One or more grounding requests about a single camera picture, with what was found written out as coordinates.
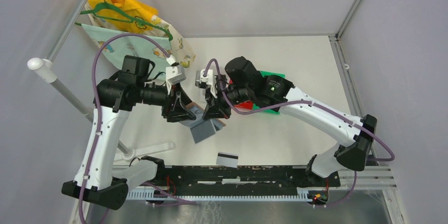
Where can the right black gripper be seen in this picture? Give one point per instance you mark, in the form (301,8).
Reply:
(215,109)

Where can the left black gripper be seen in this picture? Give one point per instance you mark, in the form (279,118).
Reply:
(178,112)

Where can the silver magnetic stripe card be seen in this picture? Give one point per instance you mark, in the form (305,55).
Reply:
(227,159)

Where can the tan leather card holder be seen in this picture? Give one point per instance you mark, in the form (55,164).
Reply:
(198,111)

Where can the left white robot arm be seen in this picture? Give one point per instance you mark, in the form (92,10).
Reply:
(96,182)

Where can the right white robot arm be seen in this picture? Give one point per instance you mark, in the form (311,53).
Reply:
(242,82)

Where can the red plastic bin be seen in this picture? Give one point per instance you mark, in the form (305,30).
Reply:
(243,105)

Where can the green plastic bin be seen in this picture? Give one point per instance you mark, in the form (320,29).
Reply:
(266,73)

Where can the cream patterned cloth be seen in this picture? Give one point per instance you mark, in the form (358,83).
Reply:
(180,48)

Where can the light green patterned cloth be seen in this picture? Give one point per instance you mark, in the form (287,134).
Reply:
(116,51)

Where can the green clothes hanger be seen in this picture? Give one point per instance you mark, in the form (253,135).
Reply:
(128,19)

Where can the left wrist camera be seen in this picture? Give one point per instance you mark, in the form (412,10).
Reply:
(174,73)

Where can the white cable duct strip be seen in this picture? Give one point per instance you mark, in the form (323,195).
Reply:
(149,194)

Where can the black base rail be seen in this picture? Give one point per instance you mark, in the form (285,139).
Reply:
(240,181)

